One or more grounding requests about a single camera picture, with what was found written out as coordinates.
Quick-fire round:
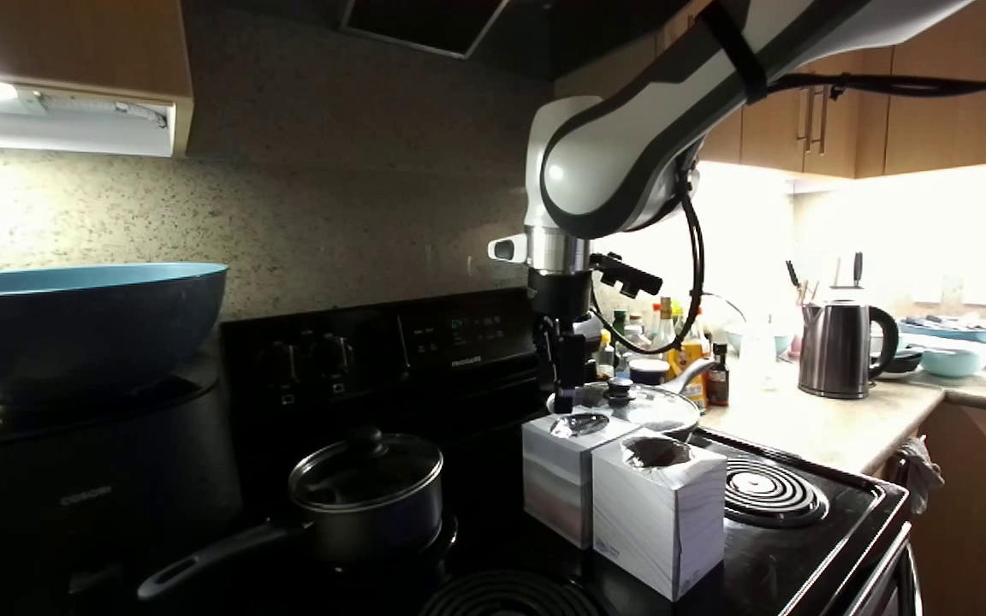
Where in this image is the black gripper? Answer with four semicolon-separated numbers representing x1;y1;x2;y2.
528;271;608;415

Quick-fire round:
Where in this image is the white tissue box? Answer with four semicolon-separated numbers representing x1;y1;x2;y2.
522;411;635;546
593;430;726;603

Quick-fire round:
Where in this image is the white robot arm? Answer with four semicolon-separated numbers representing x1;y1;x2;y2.
487;0;972;415

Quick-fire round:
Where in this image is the frying pan with glass lid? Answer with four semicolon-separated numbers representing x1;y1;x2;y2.
572;358;715;434

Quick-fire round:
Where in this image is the black saucepan with lid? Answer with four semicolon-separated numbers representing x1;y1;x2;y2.
137;430;446;603

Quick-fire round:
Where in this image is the black electric stove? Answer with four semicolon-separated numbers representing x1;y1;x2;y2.
137;278;918;616

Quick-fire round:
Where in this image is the black electric kettle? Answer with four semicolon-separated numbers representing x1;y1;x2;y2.
799;303;896;399

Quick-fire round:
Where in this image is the teal bowl on counter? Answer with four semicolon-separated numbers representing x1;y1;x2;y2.
923;349;983;380

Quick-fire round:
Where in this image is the wooden upper cabinet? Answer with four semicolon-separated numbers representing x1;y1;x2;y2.
705;0;986;177

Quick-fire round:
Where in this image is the range hood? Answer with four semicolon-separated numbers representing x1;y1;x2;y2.
343;0;512;59

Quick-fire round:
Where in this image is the large blue bowl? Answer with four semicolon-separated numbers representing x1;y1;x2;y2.
0;260;225;411

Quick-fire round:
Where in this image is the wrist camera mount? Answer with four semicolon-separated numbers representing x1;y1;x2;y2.
589;252;660;298

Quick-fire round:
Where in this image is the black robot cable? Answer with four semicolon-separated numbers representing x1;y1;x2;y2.
589;53;986;358

